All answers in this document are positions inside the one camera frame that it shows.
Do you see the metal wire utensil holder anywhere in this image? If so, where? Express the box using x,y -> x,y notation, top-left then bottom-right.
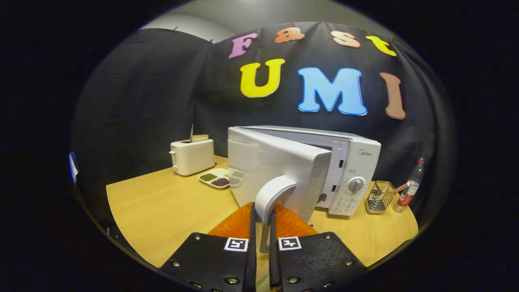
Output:
365,180 -> 396,214

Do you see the plastic water bottle red label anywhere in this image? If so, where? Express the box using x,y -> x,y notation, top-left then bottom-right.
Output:
392,157 -> 425,213

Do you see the white toaster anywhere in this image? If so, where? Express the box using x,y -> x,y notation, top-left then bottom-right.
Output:
169,138 -> 215,176

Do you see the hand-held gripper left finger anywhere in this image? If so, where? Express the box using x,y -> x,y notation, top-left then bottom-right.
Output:
159,202 -> 257,292

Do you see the white microwave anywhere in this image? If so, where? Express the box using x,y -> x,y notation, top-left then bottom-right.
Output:
227,125 -> 382,254

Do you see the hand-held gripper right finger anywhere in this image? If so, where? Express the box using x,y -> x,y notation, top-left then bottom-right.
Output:
269,203 -> 367,292

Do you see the white divided dish with beans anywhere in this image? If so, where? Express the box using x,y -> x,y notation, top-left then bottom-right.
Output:
198,168 -> 230,189

